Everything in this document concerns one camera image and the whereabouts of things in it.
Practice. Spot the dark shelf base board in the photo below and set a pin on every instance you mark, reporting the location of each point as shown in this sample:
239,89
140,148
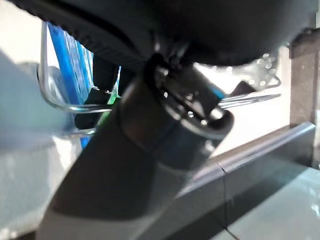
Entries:
262,160

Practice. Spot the blue plastic shopping basket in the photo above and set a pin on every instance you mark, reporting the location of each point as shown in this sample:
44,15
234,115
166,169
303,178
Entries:
67,62

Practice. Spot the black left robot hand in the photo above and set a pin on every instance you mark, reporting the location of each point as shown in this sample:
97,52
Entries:
125,170

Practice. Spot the green soda bottle yellow cap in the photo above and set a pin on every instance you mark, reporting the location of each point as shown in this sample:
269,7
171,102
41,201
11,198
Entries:
110,105

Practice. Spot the silver left robot leg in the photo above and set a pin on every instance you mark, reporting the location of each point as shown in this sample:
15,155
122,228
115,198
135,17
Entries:
25,150

